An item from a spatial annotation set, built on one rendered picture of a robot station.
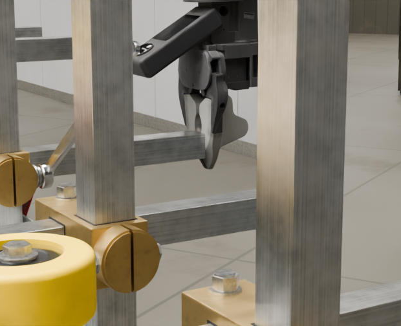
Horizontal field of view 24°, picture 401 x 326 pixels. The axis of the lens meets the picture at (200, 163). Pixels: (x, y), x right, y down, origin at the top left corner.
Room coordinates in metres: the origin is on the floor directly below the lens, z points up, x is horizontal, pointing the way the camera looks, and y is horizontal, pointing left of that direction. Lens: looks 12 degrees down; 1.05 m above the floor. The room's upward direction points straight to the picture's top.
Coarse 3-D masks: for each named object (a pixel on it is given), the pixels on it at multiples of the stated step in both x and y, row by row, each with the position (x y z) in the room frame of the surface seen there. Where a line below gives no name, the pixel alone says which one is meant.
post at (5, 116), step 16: (0, 0) 0.92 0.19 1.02; (0, 16) 0.92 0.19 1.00; (0, 32) 0.92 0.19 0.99; (0, 48) 0.92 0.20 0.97; (0, 64) 0.92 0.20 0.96; (16, 64) 0.93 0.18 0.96; (0, 80) 0.92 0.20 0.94; (16, 80) 0.93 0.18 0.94; (0, 96) 0.92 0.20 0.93; (16, 96) 0.93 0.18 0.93; (0, 112) 0.92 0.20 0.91; (16, 112) 0.93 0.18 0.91; (0, 128) 0.92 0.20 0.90; (16, 128) 0.93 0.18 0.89; (0, 144) 0.92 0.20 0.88; (16, 144) 0.93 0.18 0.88; (0, 208) 0.92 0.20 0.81; (16, 208) 0.93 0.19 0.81; (0, 224) 0.92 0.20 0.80
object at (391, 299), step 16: (368, 288) 0.61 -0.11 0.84; (384, 288) 0.61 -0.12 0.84; (400, 288) 0.61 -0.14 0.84; (352, 304) 0.58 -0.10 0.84; (368, 304) 0.58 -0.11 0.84; (384, 304) 0.58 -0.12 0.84; (400, 304) 0.59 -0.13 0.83; (352, 320) 0.56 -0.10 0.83; (368, 320) 0.57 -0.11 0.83; (384, 320) 0.58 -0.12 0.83; (400, 320) 0.59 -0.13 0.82
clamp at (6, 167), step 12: (0, 156) 0.91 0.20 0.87; (12, 156) 0.91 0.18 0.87; (24, 156) 0.92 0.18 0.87; (0, 168) 0.89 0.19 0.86; (12, 168) 0.90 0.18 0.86; (24, 168) 0.90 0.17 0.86; (0, 180) 0.89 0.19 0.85; (12, 180) 0.90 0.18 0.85; (24, 180) 0.90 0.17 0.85; (36, 180) 0.91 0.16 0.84; (0, 192) 0.89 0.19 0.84; (12, 192) 0.90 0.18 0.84; (24, 192) 0.90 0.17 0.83; (12, 204) 0.90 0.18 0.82
